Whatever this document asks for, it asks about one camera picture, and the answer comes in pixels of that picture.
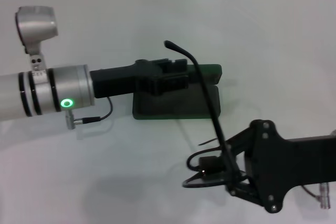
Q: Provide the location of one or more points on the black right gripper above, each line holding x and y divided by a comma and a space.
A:
288, 163

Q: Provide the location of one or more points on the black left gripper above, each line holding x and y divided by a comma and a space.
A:
118, 82

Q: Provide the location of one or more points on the green glasses case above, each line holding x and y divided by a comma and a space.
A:
183, 108

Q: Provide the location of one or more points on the black glasses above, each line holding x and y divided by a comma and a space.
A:
207, 95

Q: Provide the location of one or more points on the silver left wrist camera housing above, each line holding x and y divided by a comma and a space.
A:
36, 27

